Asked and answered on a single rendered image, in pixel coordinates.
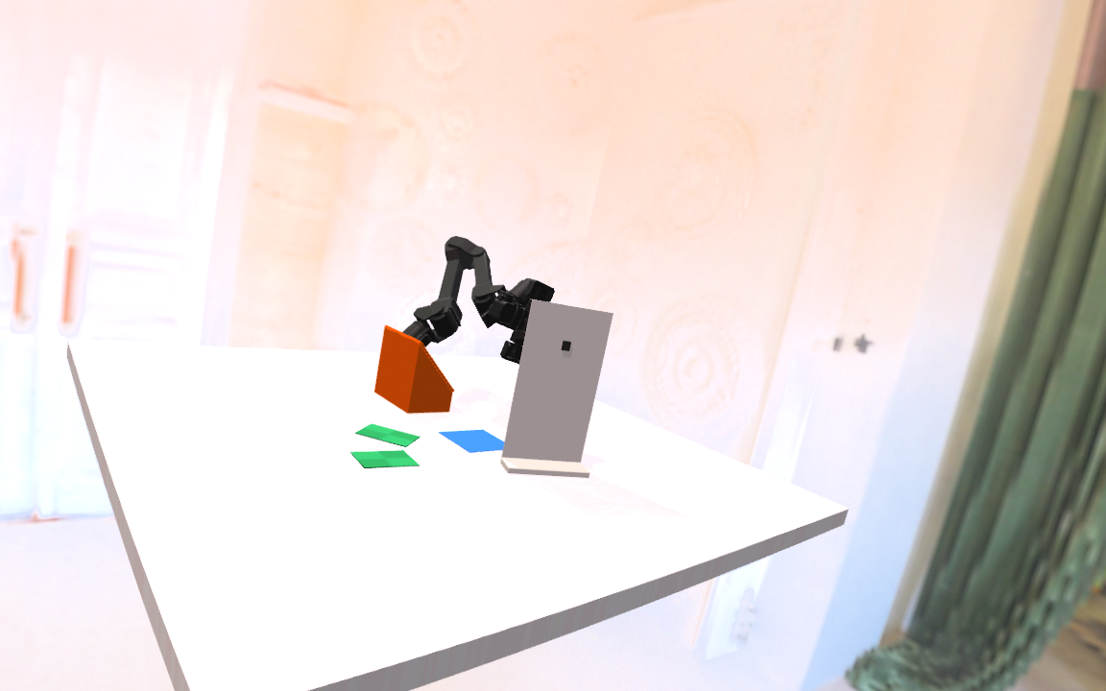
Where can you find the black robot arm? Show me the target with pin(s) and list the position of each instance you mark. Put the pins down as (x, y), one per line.
(444, 312)

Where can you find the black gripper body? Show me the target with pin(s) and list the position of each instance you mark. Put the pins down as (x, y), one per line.
(535, 290)

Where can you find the blue flat square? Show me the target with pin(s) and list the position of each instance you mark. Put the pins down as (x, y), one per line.
(475, 440)

